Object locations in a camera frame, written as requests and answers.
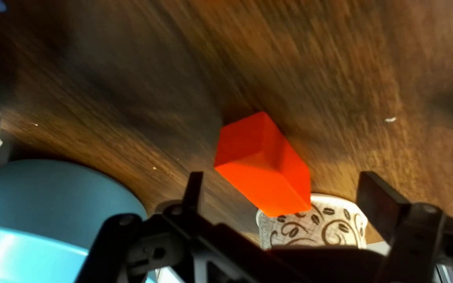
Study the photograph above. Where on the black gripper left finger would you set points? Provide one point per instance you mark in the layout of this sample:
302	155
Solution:
132	245

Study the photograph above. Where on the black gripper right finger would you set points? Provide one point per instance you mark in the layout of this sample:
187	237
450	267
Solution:
412	236

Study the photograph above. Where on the printed white paper cup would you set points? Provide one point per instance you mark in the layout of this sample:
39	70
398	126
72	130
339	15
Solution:
330	225

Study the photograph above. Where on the red rectangular block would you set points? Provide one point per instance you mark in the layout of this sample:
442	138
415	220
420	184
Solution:
259	157

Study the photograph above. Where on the blue plastic bowl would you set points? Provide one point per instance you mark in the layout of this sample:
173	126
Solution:
42	209

